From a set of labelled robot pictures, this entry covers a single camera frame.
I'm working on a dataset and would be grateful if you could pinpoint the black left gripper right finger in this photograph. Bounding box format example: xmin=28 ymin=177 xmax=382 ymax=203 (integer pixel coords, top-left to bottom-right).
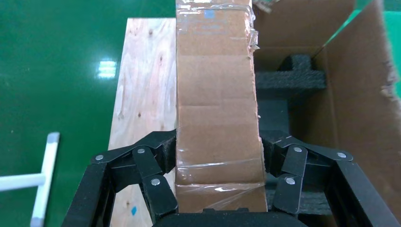
xmin=260 ymin=130 xmax=401 ymax=227

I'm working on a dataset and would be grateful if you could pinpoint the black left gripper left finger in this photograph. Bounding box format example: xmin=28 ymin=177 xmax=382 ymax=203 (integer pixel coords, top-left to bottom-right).
xmin=61 ymin=129 xmax=179 ymax=227

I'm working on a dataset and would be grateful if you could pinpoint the large open brown carton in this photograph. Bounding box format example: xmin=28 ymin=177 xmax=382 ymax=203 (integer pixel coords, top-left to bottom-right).
xmin=252 ymin=0 xmax=401 ymax=227

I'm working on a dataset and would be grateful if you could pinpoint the small taped cardboard box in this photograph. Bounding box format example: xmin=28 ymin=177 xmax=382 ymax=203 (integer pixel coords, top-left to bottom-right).
xmin=174 ymin=0 xmax=269 ymax=214

